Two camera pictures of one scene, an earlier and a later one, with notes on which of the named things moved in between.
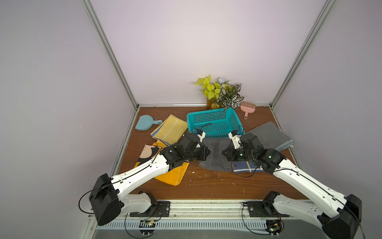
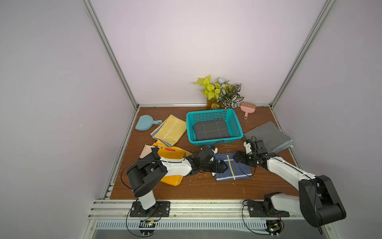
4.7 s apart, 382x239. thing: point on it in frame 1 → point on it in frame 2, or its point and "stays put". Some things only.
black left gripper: x=203 y=157 → x=220 y=169
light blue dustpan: x=145 y=122 stays put
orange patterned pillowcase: x=173 y=177 stays put
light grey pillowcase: x=270 y=136 stays put
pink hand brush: x=247 y=107 stays put
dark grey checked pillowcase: x=217 y=161 → x=214 y=129
